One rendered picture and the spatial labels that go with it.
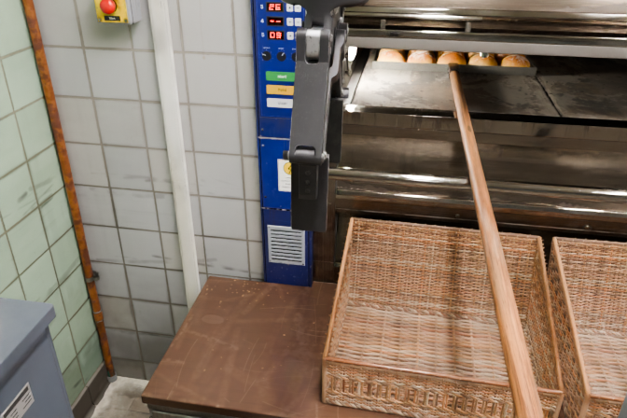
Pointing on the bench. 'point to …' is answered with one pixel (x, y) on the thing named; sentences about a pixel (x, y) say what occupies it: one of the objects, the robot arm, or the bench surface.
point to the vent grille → (285, 245)
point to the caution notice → (284, 175)
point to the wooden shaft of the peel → (497, 272)
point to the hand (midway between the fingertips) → (318, 180)
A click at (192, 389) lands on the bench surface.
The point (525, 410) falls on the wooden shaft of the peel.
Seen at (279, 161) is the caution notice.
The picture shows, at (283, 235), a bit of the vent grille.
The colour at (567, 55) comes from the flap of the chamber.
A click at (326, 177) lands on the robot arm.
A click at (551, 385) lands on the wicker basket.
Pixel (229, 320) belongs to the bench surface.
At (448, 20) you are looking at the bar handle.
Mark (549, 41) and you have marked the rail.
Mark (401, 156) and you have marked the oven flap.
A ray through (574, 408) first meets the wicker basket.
